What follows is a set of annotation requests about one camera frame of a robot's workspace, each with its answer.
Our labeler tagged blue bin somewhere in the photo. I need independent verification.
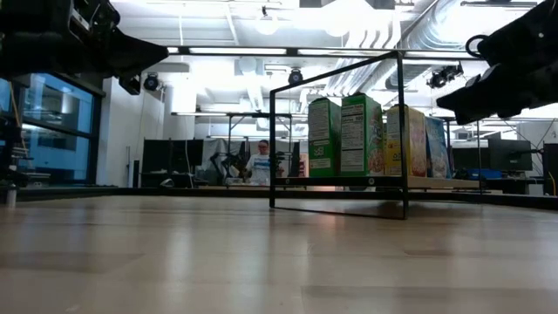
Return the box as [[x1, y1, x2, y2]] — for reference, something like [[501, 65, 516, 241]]
[[466, 168, 503, 181]]

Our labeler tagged yellow hanging cable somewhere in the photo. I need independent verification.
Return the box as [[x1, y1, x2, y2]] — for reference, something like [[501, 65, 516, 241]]
[[8, 93, 25, 152]]

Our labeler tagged silver ventilation duct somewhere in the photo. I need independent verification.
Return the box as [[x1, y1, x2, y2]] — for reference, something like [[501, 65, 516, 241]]
[[383, 0, 485, 91]]

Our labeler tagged wooden shelf with black frame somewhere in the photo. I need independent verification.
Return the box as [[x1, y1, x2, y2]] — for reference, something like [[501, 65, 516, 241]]
[[268, 49, 483, 222]]

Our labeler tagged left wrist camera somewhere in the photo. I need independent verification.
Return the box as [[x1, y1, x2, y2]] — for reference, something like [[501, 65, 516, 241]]
[[65, 0, 122, 36]]

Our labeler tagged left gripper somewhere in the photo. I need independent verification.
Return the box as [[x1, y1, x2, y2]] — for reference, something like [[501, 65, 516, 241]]
[[43, 30, 169, 96]]

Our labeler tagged black ceiling spotlight cluster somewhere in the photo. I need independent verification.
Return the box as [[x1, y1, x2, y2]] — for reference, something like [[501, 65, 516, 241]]
[[425, 64, 465, 91]]

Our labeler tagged black cabinet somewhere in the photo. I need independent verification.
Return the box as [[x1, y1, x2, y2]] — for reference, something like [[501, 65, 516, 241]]
[[541, 142, 558, 196]]

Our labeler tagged black computer monitor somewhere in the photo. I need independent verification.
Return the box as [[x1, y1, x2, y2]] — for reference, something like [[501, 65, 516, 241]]
[[487, 138, 534, 173]]

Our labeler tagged white cylinder foot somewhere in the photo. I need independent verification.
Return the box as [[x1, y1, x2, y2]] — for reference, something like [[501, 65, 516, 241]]
[[4, 182, 18, 209]]

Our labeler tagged linear ceiling light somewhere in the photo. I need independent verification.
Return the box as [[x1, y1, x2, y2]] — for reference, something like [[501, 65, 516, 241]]
[[167, 44, 480, 61]]

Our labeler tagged black aluminium table frame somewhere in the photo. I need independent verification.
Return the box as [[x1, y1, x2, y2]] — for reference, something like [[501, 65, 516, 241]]
[[0, 185, 558, 211]]

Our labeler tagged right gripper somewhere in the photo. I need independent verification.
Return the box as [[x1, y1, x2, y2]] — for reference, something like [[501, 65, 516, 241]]
[[436, 0, 558, 126]]

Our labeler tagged black partition screen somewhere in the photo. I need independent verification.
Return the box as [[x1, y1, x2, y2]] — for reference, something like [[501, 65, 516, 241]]
[[141, 138, 205, 174]]

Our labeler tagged grey cover sheet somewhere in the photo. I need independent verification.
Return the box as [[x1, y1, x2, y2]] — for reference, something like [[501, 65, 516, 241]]
[[202, 138, 245, 171]]

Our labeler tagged dark framed glass window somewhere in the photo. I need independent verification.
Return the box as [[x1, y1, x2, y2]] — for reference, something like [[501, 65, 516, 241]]
[[0, 72, 105, 188]]

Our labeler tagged blue Frosted Flakes cereal box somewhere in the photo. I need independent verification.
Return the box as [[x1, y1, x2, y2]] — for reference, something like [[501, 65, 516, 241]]
[[424, 115, 453, 180]]

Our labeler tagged black background station frame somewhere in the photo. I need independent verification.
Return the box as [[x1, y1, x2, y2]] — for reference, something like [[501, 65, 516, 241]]
[[225, 112, 294, 189]]

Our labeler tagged green Apple Jacks cereal box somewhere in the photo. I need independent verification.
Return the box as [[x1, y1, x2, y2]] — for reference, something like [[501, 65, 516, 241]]
[[339, 92, 385, 178], [307, 97, 343, 179]]

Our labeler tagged person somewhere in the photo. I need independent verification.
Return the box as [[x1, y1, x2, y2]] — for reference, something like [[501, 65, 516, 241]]
[[243, 138, 274, 187]]

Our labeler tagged white round ceiling lamp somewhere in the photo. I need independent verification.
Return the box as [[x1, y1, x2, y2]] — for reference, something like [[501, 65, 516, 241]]
[[254, 11, 280, 37]]

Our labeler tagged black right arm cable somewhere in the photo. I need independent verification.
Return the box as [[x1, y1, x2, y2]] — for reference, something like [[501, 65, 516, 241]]
[[464, 33, 492, 57]]

